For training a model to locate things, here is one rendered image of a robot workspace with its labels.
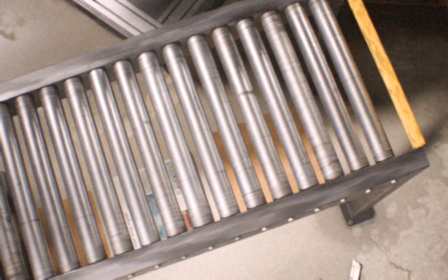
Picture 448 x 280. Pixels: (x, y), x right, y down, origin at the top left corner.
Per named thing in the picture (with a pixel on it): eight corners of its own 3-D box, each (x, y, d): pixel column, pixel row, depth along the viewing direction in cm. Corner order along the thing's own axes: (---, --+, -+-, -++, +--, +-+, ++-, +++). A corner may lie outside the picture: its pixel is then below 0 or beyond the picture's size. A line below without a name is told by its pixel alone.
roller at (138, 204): (107, 69, 158) (103, 62, 153) (164, 246, 146) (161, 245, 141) (89, 75, 157) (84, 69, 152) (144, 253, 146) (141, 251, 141)
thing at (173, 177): (190, 151, 229) (189, 151, 228) (215, 225, 222) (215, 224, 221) (94, 184, 226) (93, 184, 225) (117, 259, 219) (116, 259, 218)
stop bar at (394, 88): (355, -10, 156) (357, -14, 154) (426, 147, 145) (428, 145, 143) (343, -7, 156) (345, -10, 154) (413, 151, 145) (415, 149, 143)
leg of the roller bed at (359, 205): (360, 197, 223) (408, 156, 157) (366, 213, 221) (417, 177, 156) (345, 203, 222) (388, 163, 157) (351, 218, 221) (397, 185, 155)
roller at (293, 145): (251, 21, 160) (253, 12, 156) (319, 191, 149) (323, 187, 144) (233, 26, 159) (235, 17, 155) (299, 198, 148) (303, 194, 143)
